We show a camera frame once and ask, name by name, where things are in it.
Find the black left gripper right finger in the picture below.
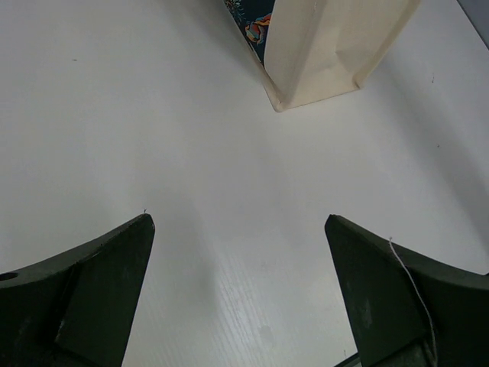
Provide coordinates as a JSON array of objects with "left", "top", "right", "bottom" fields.
[{"left": 325, "top": 215, "right": 488, "bottom": 366}]

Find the beige canvas tote bag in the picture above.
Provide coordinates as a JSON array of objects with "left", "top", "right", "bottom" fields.
[{"left": 225, "top": 0, "right": 419, "bottom": 112}]

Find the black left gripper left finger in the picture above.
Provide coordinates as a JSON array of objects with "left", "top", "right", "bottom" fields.
[{"left": 1, "top": 213, "right": 155, "bottom": 366}]

